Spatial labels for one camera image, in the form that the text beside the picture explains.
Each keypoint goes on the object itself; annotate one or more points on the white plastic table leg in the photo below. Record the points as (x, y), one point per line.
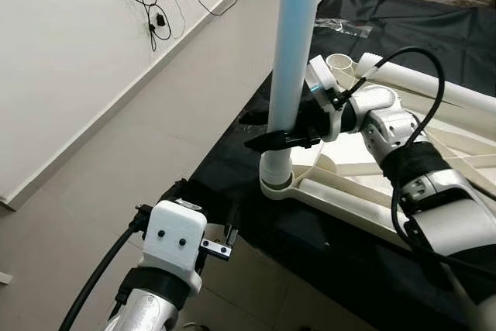
(294, 36)
(449, 87)

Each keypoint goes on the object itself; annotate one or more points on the white plastic children table top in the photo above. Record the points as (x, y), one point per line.
(457, 133)

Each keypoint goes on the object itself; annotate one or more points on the clear adhesive tape patch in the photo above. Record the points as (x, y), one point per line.
(345, 29)

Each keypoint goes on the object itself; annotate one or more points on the small black charger plug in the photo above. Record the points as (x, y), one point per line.
(160, 19)

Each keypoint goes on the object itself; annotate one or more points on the black table cloth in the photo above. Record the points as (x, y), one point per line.
(434, 29)

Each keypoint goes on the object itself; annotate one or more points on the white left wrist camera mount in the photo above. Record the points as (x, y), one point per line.
(174, 249)

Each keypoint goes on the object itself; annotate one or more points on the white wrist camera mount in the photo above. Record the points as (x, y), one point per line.
(174, 249)
(322, 83)

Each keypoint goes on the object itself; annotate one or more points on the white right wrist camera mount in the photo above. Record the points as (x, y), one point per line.
(322, 83)

